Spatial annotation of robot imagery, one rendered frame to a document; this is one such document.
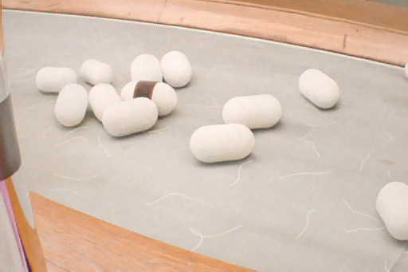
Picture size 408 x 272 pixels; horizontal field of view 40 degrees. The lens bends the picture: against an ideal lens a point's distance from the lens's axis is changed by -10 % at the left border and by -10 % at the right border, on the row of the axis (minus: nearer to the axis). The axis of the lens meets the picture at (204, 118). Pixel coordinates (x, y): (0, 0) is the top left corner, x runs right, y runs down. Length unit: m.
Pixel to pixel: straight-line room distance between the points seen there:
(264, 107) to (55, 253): 0.18
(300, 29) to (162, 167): 0.23
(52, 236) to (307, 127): 0.19
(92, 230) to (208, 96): 0.20
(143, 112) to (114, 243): 0.14
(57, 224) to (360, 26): 0.34
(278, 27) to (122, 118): 0.21
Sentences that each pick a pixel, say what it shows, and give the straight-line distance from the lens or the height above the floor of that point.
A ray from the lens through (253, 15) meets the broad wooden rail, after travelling 0.55.
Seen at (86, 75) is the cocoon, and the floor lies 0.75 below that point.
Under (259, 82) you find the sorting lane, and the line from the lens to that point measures 0.45.
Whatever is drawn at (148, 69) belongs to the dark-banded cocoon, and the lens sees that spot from 0.42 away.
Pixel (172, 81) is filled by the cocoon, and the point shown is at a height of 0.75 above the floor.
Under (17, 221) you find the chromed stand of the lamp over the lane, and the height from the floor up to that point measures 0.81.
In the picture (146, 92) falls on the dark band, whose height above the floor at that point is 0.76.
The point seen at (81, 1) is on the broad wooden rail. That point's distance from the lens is 0.65.
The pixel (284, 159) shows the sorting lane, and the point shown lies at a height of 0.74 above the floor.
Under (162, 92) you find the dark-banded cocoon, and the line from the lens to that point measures 0.39.
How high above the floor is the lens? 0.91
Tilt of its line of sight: 26 degrees down
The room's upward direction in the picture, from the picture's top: 1 degrees counter-clockwise
